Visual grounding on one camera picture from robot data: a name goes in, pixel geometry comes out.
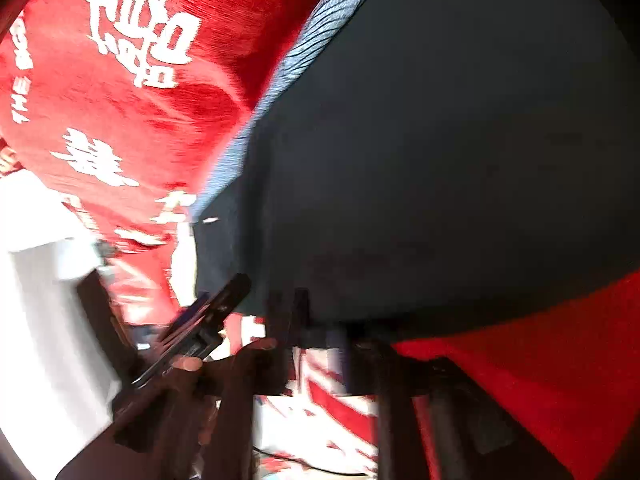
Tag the person's left forearm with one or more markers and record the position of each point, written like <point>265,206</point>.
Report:
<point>135,440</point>

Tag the red printed blanket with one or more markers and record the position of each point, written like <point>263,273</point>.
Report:
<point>125,120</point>

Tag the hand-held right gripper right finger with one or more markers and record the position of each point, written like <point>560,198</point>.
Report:
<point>395,410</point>

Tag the white cloth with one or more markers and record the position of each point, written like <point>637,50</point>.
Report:
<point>45,320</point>

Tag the person's left hand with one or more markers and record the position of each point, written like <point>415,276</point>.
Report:
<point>230,370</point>

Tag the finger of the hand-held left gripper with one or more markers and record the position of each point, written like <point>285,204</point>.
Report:
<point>215,310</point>

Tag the dark pants with grey waistband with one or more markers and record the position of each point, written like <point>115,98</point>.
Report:
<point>425,160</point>

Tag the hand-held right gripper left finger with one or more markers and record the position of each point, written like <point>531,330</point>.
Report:
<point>289,320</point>

